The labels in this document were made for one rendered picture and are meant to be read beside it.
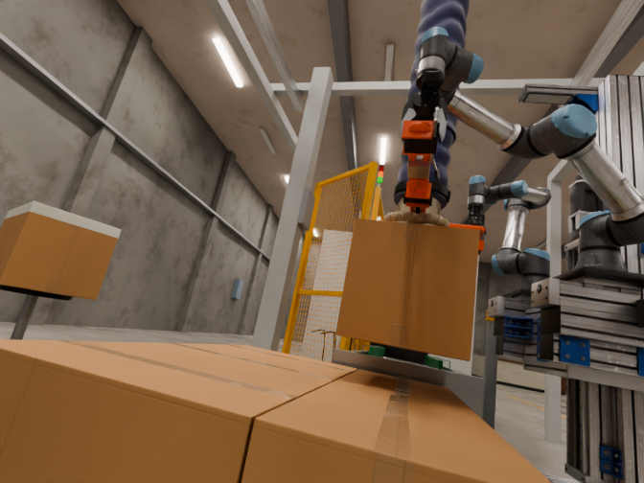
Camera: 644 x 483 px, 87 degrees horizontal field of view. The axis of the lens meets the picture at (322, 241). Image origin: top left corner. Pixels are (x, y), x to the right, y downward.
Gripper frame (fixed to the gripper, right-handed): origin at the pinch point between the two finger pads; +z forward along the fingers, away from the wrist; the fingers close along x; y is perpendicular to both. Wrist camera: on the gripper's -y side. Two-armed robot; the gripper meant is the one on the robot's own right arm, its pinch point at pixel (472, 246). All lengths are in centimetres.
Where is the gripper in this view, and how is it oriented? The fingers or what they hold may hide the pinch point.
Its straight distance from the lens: 179.3
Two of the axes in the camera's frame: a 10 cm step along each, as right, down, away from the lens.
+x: 9.5, 0.9, -2.8
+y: -2.5, -2.8, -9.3
